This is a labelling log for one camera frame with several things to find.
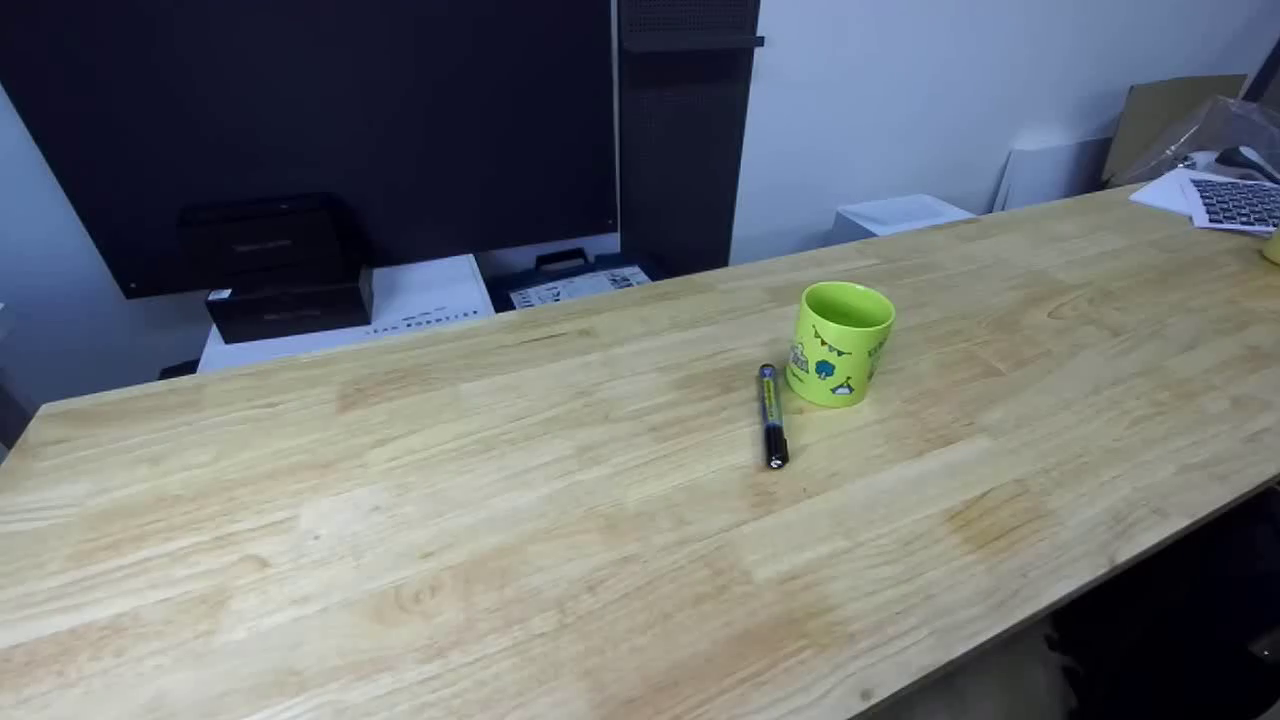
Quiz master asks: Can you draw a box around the black marker with yellow label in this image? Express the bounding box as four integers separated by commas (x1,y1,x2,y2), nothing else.
757,365,789,471

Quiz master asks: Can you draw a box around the yellow-green printed mug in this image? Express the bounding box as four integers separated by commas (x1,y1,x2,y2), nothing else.
789,282,894,410

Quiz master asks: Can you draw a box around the black case with label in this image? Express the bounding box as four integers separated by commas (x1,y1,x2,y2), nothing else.
489,250,650,312

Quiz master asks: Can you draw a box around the white flat box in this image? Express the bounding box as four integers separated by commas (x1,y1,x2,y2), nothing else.
195,258,497,371

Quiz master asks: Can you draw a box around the dark tall cabinet panel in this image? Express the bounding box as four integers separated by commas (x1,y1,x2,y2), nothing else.
615,0,759,276

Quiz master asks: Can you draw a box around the large black monitor screen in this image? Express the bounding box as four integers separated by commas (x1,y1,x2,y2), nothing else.
0,0,615,295

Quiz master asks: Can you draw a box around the black box under monitor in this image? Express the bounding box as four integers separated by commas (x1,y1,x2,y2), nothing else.
176,197,372,343

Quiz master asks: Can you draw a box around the brown cardboard box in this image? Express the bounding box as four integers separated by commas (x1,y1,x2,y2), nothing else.
1101,76,1280,184

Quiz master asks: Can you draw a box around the checkered calibration paper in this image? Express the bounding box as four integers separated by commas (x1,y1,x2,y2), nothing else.
1131,168,1280,237

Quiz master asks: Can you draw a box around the white box by wall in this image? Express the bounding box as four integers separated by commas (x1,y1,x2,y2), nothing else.
826,194,967,244

